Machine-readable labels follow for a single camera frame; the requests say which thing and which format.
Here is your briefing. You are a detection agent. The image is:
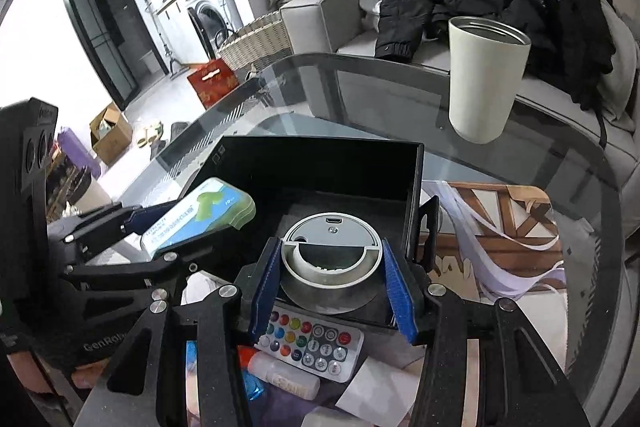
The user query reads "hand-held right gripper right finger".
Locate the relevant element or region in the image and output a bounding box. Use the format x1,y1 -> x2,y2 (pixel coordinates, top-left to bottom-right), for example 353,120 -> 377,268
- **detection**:
380,238 -> 591,427

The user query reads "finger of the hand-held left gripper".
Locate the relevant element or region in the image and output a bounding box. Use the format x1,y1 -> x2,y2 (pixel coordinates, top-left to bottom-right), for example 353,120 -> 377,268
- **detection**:
47,201 -> 177,260
59,227 -> 241,305

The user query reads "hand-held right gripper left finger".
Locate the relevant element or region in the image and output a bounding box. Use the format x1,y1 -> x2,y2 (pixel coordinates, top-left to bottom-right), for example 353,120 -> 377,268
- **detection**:
75,236 -> 284,427

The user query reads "green white tissue packet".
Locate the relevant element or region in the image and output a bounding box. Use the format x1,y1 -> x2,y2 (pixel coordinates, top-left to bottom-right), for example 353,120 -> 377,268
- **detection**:
140,177 -> 257,263

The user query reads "white remote with coloured buttons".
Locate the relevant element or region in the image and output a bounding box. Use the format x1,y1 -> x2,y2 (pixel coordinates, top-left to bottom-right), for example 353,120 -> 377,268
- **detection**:
255,304 -> 363,384

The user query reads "round grey white device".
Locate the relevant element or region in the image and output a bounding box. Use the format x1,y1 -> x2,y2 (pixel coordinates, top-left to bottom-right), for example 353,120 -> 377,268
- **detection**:
277,213 -> 386,314

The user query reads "black storage box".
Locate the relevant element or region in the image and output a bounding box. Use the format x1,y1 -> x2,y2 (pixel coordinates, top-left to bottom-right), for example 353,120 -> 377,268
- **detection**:
172,134 -> 442,334

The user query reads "person's left hand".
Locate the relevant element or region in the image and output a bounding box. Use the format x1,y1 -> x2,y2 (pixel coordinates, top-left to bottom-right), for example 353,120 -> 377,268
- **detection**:
0,349 -> 109,396

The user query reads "cluttered dark shelf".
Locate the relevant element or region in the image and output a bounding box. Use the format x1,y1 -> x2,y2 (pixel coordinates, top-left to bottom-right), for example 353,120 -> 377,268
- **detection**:
47,147 -> 112,229

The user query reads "purple bag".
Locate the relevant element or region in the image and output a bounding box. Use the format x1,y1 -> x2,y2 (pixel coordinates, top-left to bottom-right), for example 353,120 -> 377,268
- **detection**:
57,127 -> 101,180

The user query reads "cardboard box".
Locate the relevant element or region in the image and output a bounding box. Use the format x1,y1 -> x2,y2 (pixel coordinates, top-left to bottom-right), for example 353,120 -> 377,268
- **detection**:
90,103 -> 134,166

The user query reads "small white bottle red cap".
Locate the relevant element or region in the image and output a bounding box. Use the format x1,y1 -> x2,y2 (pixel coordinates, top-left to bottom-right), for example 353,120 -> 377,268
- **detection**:
237,346 -> 321,400

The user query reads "black white patterned rug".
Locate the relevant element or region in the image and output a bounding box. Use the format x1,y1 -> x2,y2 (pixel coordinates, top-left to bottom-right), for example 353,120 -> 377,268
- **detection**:
160,99 -> 267,180

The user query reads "white paper card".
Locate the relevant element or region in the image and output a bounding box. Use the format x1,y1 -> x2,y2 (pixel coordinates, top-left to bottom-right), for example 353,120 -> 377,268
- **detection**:
335,355 -> 426,426

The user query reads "printed table mat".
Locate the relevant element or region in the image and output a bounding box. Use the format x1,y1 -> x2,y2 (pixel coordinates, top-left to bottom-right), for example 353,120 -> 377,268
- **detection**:
70,179 -> 571,427

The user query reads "white plastic container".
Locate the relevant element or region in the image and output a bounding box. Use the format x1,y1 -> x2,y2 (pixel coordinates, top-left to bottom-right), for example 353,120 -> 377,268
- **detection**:
300,407 -> 347,427

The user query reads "red box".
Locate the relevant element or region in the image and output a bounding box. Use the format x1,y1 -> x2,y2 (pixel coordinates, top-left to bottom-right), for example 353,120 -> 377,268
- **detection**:
187,59 -> 239,110

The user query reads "black framed glass door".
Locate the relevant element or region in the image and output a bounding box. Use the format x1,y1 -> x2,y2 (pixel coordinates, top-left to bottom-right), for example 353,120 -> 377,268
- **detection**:
58,0 -> 141,110

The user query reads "white base cabinet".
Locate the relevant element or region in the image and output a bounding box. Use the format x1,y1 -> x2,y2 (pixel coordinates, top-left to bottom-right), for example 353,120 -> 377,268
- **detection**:
152,0 -> 192,64

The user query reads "wicker basket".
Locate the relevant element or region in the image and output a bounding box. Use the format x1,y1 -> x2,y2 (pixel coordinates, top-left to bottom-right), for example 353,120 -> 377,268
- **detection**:
216,13 -> 292,72

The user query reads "white washing machine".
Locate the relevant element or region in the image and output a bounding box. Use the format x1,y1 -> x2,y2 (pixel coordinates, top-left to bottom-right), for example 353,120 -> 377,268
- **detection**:
185,0 -> 239,60

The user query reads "white cup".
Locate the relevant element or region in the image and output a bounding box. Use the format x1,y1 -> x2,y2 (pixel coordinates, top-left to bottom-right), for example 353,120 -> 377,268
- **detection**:
447,16 -> 532,145

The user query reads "grey sofa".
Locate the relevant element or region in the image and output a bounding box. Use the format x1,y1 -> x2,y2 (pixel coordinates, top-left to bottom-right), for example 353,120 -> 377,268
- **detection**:
279,0 -> 640,220

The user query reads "white garment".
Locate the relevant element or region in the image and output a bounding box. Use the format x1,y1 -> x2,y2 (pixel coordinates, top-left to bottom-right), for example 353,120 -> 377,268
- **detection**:
357,0 -> 386,30

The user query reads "light grey cushion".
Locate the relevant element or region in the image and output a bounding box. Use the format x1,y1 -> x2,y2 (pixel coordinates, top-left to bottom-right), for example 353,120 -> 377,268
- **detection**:
595,2 -> 640,134

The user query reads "black coat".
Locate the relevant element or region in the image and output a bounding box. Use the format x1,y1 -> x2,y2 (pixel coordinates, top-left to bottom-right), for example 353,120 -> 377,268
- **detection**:
494,0 -> 619,148

